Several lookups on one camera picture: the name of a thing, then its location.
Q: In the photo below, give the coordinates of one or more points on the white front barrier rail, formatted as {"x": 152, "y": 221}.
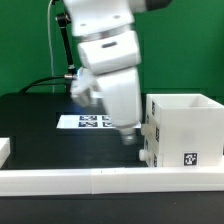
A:
{"x": 112, "y": 180}

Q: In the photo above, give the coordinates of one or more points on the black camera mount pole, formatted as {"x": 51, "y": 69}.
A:
{"x": 63, "y": 20}

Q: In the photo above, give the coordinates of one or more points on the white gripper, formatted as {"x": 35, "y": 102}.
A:
{"x": 110, "y": 64}

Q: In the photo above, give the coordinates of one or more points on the white drawer box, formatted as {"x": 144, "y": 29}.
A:
{"x": 150, "y": 154}
{"x": 150, "y": 130}

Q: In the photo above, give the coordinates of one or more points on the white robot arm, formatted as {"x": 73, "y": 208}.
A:
{"x": 98, "y": 19}

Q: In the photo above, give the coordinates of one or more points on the white left barrier rail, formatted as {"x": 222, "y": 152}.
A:
{"x": 4, "y": 150}

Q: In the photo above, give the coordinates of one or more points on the white drawer cabinet frame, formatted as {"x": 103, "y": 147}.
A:
{"x": 191, "y": 129}

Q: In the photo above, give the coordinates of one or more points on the fiducial marker sheet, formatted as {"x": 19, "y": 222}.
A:
{"x": 85, "y": 122}

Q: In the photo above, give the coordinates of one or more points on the white front drawer box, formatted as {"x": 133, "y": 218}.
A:
{"x": 150, "y": 154}

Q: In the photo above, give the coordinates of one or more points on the white barrier rail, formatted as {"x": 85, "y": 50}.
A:
{"x": 112, "y": 180}
{"x": 4, "y": 150}

